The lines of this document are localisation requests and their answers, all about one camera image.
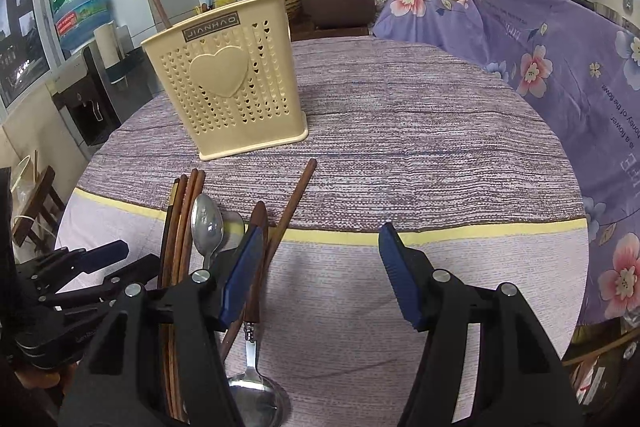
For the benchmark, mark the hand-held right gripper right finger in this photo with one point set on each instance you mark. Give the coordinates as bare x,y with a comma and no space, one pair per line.
397,272

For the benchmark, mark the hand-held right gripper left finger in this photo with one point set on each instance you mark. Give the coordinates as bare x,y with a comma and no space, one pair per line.
245,277

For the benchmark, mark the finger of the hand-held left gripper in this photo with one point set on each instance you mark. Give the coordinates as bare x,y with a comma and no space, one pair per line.
142,268
105,254

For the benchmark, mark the dark chopstick with yellow edge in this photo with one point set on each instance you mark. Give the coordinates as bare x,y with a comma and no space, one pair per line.
171,217

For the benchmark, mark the beige perforated utensil holder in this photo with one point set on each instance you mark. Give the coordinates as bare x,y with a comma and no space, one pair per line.
225,117

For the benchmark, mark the wooden stool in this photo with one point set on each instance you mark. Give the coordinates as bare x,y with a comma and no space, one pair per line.
40,202

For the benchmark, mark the water dispenser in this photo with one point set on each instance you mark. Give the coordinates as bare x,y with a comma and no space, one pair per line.
85,107

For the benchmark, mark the white cup stack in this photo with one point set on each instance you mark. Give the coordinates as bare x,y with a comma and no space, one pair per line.
106,42

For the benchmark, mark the brown cardboard box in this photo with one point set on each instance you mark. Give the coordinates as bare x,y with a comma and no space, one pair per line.
595,367

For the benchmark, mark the window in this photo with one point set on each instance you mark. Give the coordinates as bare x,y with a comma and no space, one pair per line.
25,32

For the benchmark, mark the purple floral cloth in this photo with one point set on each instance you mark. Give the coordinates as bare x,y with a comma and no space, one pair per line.
550,82

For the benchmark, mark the dark wooden side table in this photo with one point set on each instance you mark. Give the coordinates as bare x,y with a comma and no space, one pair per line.
330,33

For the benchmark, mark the blue water jug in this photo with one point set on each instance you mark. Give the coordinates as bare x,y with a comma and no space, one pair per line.
80,2

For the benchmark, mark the wicker basket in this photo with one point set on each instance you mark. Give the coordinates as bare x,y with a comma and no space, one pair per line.
294,7

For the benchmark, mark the brown pot with white lid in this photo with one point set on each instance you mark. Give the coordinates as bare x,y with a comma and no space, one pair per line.
340,2

